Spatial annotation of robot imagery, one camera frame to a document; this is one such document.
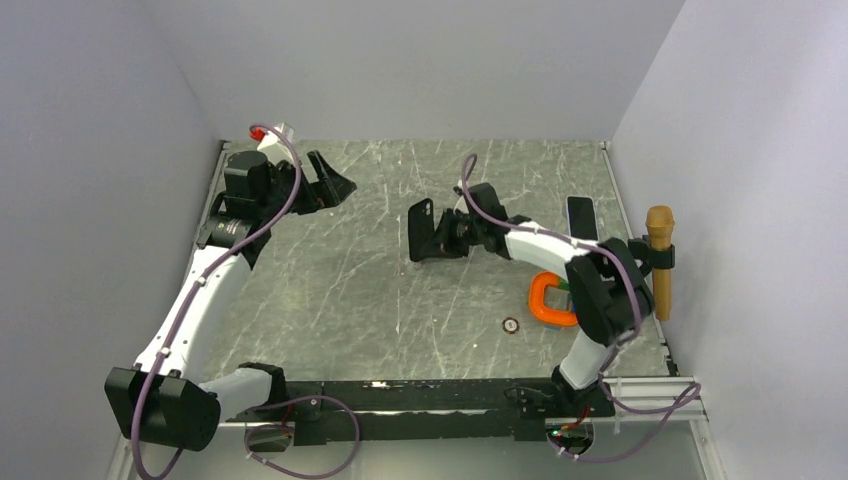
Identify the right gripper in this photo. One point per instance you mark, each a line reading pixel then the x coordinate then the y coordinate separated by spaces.
pixel 441 244

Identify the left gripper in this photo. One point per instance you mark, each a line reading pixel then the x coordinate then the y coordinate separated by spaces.
pixel 330 189

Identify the black phone case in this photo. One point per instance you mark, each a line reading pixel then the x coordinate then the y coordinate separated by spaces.
pixel 420 230

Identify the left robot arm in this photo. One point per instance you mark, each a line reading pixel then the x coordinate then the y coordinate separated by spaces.
pixel 159 400

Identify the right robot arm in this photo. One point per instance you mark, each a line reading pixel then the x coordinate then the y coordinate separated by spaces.
pixel 606 279

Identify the small round brown coin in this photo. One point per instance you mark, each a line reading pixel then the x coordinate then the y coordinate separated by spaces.
pixel 510 325

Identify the orange curved toy track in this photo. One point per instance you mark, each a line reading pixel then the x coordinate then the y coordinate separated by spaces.
pixel 541 311

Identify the brown microphone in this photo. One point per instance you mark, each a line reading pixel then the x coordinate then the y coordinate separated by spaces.
pixel 660 224

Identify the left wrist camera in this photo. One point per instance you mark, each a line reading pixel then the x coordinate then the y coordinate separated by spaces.
pixel 270 145

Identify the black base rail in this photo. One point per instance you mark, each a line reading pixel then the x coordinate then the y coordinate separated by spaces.
pixel 523 409

